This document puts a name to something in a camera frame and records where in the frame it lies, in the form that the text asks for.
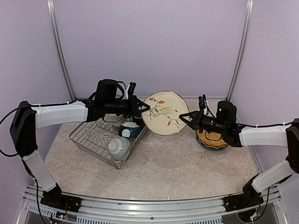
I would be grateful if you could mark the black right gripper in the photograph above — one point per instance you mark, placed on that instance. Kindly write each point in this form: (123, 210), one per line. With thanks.
(197, 118)

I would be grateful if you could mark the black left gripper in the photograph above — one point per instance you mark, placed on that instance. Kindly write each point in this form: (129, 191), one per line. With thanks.
(133, 109)

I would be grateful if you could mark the cream bird pattern plate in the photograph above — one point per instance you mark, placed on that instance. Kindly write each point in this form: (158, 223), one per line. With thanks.
(163, 116)

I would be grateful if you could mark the yellow dotted plate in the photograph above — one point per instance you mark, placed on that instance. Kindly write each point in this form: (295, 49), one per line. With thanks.
(210, 137)
(211, 144)

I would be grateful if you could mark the blue dotted plate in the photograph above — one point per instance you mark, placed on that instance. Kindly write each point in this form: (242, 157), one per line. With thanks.
(205, 149)

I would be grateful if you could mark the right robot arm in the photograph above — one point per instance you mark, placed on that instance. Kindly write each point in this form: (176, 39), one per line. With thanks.
(242, 135)

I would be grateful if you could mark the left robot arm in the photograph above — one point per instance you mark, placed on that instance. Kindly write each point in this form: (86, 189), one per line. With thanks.
(110, 97)

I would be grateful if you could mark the dark blue mug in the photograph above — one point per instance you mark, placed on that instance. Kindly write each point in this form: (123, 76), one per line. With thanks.
(139, 121)

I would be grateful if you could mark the navy white bowl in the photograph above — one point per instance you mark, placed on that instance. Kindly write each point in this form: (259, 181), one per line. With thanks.
(129, 130)

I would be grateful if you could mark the white ceramic mug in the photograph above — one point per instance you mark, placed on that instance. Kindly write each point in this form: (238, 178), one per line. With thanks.
(116, 120)

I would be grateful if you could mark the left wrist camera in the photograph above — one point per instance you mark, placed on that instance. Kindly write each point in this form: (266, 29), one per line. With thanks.
(129, 90)

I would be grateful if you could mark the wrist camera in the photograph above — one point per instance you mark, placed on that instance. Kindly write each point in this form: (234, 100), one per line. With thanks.
(129, 90)
(203, 105)

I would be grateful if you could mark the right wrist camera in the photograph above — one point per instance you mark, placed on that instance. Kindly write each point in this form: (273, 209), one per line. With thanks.
(203, 105)

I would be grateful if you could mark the wire dish rack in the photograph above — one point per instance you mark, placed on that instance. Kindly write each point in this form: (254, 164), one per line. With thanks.
(93, 138)

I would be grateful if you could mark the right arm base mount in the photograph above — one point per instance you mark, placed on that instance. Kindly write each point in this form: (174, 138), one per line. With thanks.
(243, 200)

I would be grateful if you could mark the aluminium front rail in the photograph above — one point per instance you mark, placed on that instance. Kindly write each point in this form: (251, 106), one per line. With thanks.
(96, 210)

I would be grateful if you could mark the right aluminium frame post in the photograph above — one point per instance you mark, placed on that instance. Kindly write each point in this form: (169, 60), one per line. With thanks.
(241, 49)

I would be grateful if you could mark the aluminium frame post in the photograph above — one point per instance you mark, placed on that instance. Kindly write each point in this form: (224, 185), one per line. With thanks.
(59, 48)
(241, 49)

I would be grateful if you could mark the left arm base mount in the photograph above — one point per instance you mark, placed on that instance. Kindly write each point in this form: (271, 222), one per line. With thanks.
(56, 199)

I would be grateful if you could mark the left aluminium frame post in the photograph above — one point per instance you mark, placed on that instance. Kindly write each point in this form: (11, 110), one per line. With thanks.
(59, 48)

